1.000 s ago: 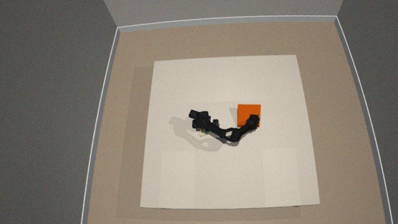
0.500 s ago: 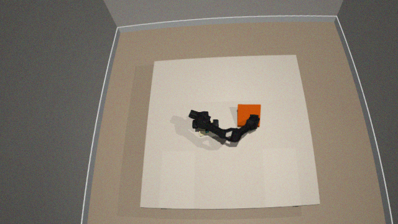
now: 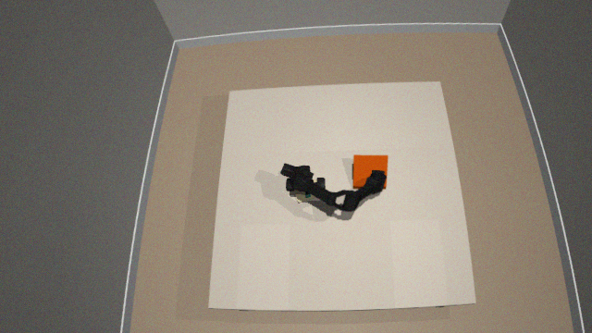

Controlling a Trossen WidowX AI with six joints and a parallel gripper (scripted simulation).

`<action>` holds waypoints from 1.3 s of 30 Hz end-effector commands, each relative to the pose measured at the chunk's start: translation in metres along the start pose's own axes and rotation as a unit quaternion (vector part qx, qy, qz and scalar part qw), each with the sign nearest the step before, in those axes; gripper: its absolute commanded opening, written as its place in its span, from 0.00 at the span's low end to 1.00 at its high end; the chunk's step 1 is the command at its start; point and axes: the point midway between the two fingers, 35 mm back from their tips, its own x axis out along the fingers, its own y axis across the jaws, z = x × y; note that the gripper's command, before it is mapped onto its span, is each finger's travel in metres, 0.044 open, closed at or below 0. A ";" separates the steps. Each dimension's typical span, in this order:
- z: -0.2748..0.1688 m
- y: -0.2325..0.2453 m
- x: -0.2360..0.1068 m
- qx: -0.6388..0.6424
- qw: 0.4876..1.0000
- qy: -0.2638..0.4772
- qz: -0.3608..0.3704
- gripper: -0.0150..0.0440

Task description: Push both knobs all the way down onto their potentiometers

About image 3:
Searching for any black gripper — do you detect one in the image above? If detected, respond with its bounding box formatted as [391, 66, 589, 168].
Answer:
[286, 178, 326, 191]

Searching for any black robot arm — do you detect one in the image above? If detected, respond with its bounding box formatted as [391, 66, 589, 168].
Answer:
[280, 163, 387, 212]

